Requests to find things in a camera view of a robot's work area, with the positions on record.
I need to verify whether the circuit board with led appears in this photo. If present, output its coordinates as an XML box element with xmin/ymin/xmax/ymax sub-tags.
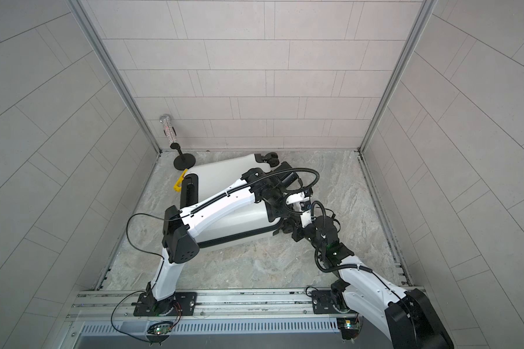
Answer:
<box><xmin>146</xmin><ymin>321</ymin><xmax>175</xmax><ymax>337</ymax></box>
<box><xmin>336</xmin><ymin>317</ymin><xmax>362</xmax><ymax>341</ymax></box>

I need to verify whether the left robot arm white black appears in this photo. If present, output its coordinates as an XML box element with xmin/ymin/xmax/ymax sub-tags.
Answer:
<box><xmin>133</xmin><ymin>164</ymin><xmax>311</xmax><ymax>316</ymax></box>

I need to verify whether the right circuit board with LED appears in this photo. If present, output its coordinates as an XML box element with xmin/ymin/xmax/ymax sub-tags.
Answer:
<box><xmin>336</xmin><ymin>317</ymin><xmax>362</xmax><ymax>341</ymax></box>

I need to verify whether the left circuit board with LED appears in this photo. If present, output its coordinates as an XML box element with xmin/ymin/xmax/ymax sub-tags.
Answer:
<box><xmin>146</xmin><ymin>321</ymin><xmax>175</xmax><ymax>337</ymax></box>

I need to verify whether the yellow triangular plastic piece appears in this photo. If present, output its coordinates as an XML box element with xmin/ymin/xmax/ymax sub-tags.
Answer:
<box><xmin>173</xmin><ymin>169</ymin><xmax>188</xmax><ymax>193</ymax></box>

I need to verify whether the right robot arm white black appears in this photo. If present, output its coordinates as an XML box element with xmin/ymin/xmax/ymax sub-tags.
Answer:
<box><xmin>283</xmin><ymin>212</ymin><xmax>454</xmax><ymax>348</ymax></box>

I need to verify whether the white hard-shell suitcase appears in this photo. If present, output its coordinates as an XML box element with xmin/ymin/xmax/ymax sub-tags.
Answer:
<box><xmin>180</xmin><ymin>153</ymin><xmax>284</xmax><ymax>251</ymax></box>

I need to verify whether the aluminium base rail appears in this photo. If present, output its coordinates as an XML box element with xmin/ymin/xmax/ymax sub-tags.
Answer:
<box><xmin>65</xmin><ymin>285</ymin><xmax>435</xmax><ymax>324</ymax></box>

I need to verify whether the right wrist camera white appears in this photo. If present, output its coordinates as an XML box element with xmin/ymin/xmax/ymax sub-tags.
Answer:
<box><xmin>285</xmin><ymin>192</ymin><xmax>312</xmax><ymax>228</ymax></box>

